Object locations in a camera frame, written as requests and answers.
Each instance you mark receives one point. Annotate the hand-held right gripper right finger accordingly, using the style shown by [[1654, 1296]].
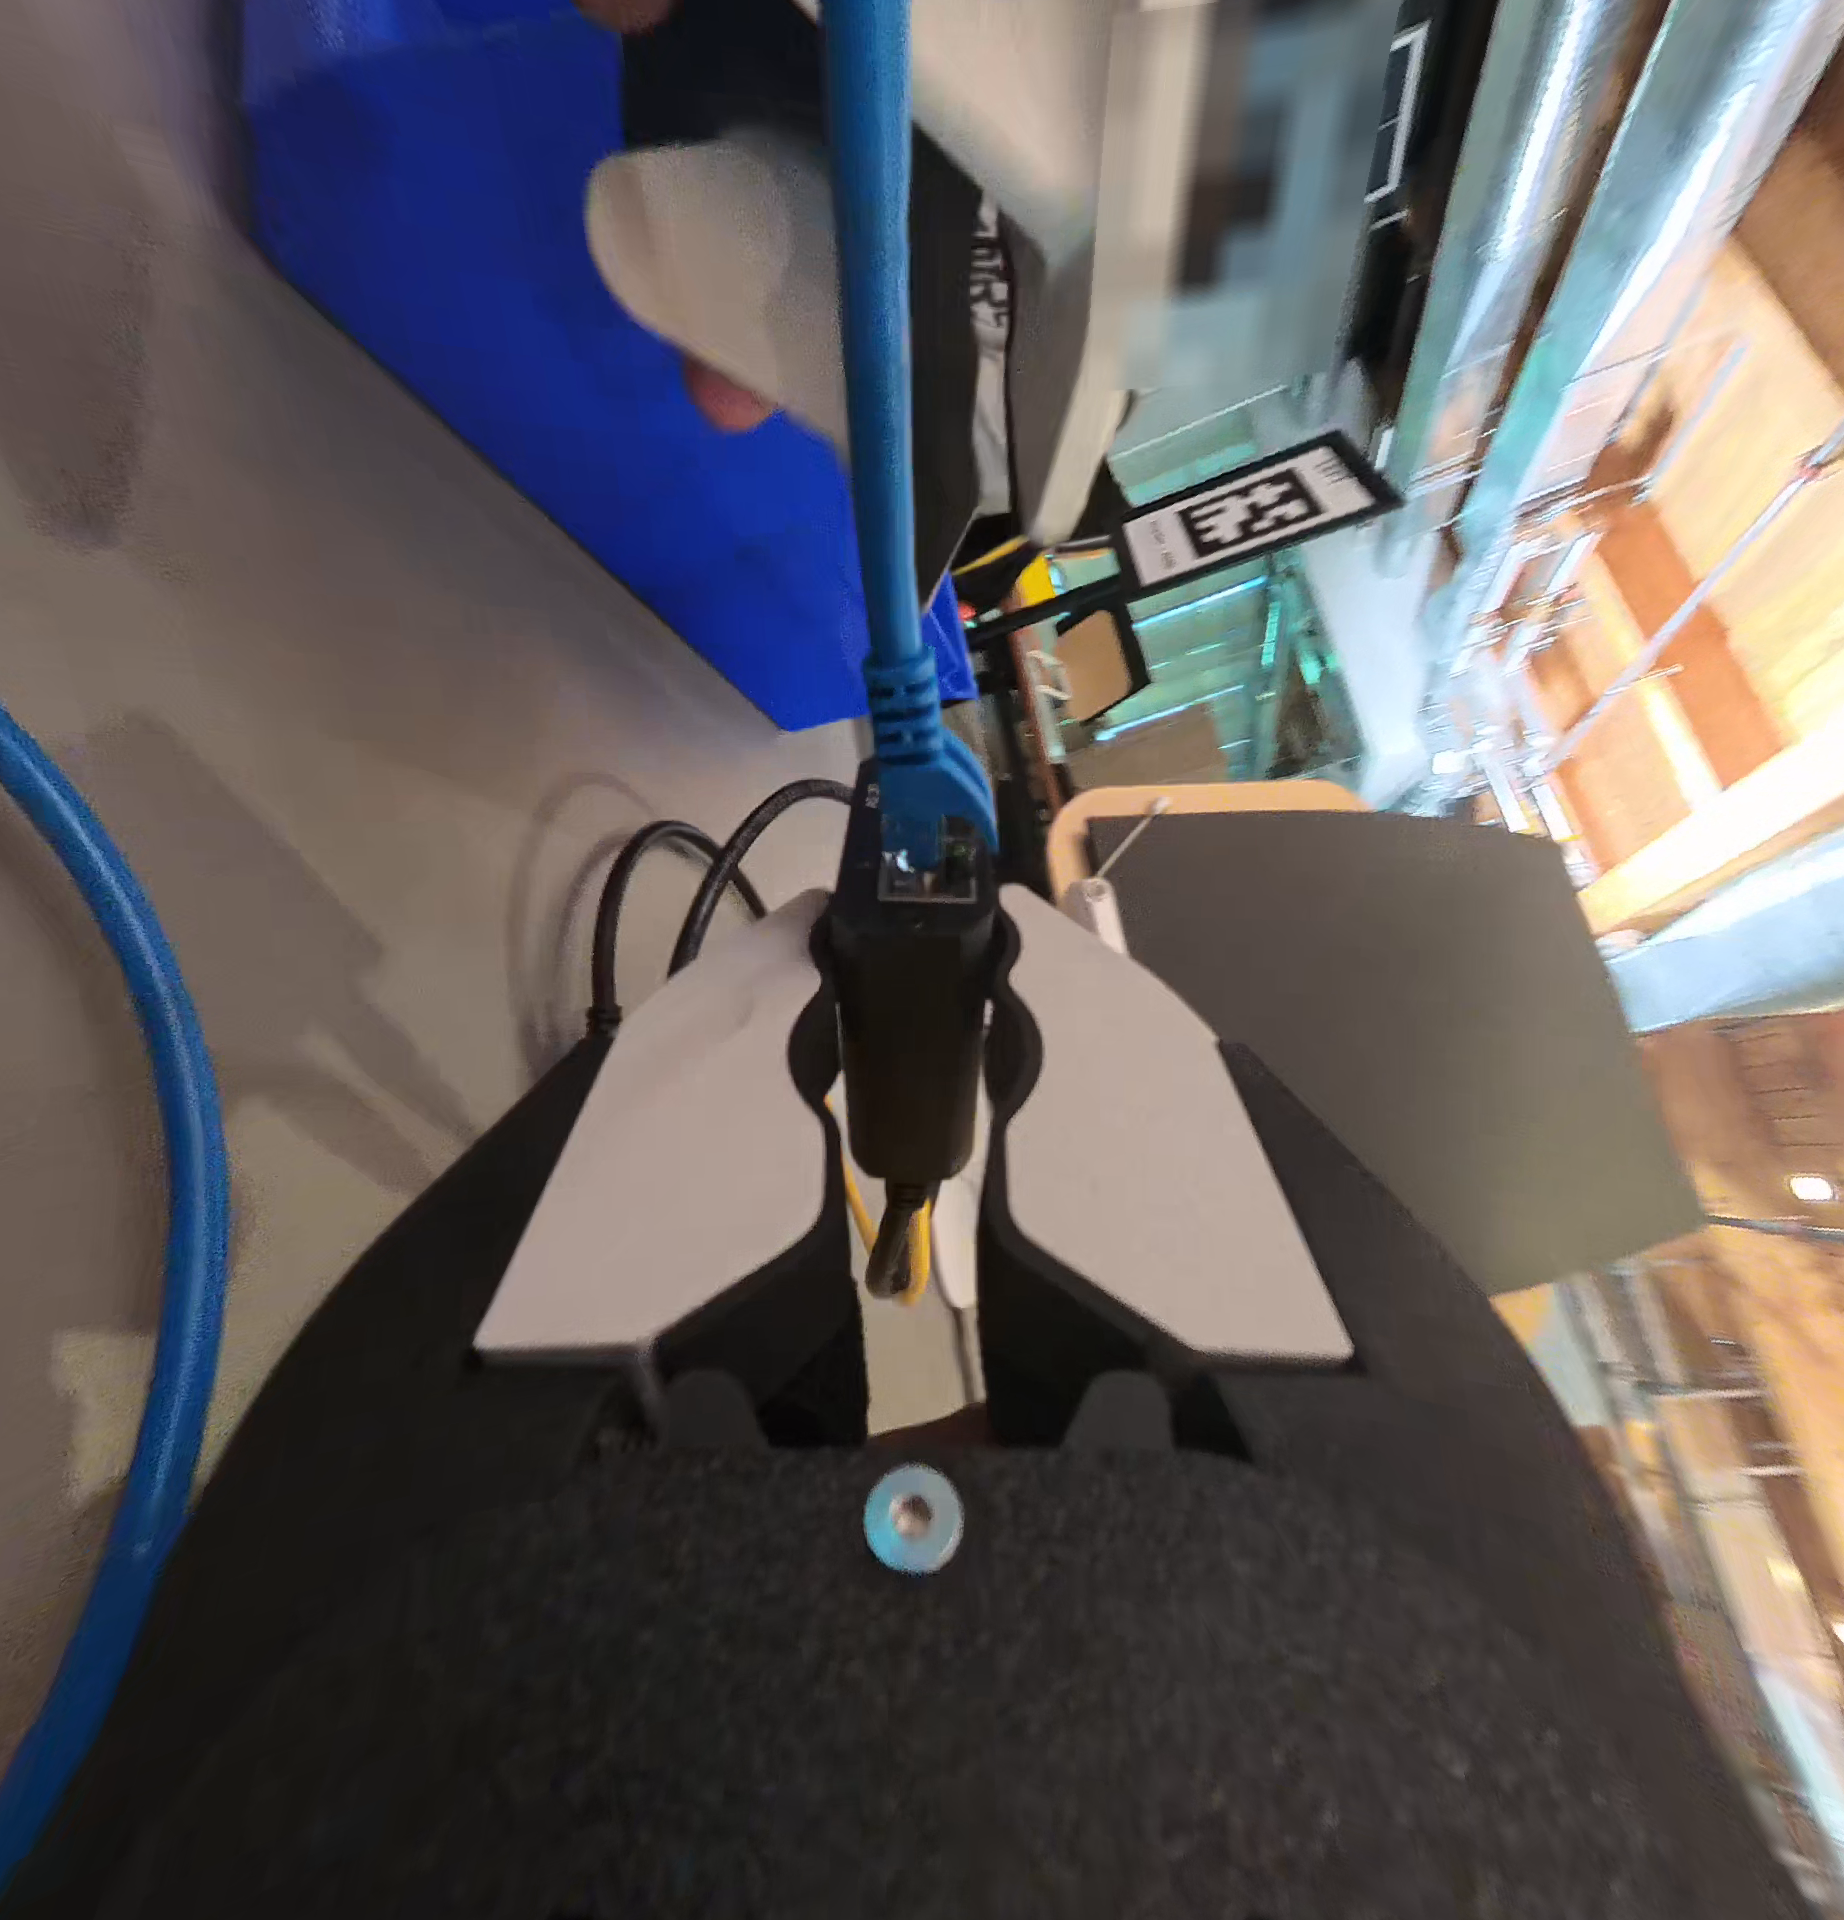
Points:
[[1146, 1171]]

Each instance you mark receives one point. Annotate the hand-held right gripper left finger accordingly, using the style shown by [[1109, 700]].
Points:
[[668, 1171]]

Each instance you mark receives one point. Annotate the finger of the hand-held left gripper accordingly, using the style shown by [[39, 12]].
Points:
[[727, 259], [1072, 377]]

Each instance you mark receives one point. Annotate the blue storage bin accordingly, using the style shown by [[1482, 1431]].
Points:
[[485, 302]]

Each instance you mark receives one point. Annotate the black ethernet adapter box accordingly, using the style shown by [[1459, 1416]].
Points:
[[910, 1035]]

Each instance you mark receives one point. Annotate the person's left hand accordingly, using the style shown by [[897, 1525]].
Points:
[[730, 402]]

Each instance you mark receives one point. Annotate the white stand base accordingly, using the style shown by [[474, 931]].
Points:
[[1092, 910]]

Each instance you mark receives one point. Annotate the silver ceiling duct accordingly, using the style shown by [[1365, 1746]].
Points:
[[1760, 945]]

